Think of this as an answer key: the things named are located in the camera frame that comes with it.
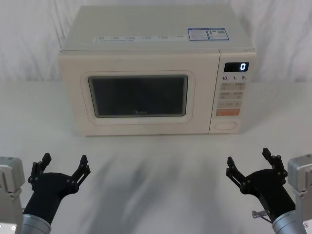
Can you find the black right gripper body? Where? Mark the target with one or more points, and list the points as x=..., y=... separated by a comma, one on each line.
x=265, y=190

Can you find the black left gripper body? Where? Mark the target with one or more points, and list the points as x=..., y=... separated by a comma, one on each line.
x=47, y=192

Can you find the white curtain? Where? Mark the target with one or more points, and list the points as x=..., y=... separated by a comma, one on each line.
x=29, y=36

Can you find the white table cloth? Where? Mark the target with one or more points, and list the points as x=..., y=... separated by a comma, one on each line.
x=156, y=175

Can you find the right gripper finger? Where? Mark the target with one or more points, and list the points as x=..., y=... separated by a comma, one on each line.
x=235, y=170
x=275, y=163

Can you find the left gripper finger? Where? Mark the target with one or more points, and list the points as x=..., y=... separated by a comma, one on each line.
x=81, y=168
x=39, y=165

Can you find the cream microwave oven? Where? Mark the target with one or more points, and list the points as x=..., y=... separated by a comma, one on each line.
x=146, y=61

